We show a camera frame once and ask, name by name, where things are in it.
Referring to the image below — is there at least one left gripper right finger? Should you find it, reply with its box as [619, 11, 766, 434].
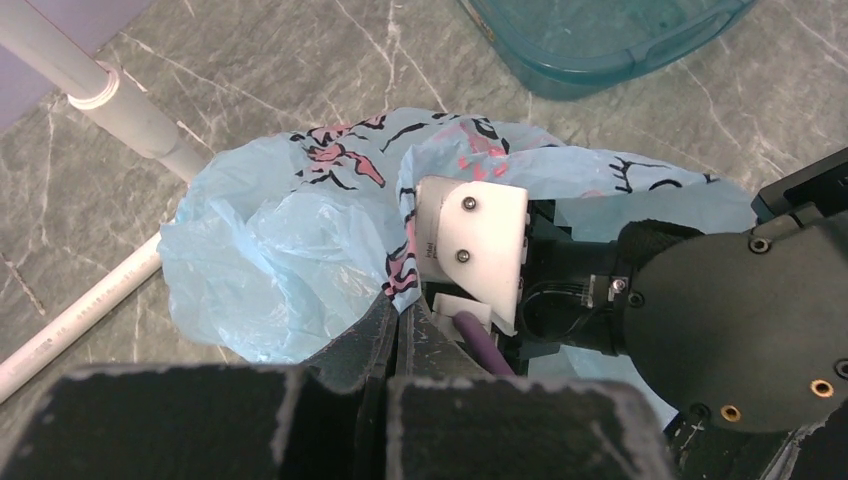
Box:
[387, 303, 676, 479]

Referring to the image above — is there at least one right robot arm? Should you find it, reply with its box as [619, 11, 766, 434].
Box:
[415, 151, 847, 479]

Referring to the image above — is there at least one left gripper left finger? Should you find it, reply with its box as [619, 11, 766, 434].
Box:
[1, 297, 398, 479]

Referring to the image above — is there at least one white PVC pipe frame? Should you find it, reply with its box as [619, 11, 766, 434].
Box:
[0, 0, 208, 405]

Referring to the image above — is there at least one teal plastic bin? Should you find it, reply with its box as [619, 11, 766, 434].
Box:
[461, 0, 755, 100]

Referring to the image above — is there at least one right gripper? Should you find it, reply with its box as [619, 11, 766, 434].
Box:
[429, 200, 626, 374]

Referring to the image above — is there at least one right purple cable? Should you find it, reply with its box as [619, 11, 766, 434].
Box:
[453, 311, 518, 378]

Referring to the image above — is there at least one light blue plastic bag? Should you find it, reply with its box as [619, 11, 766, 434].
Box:
[157, 107, 760, 425]

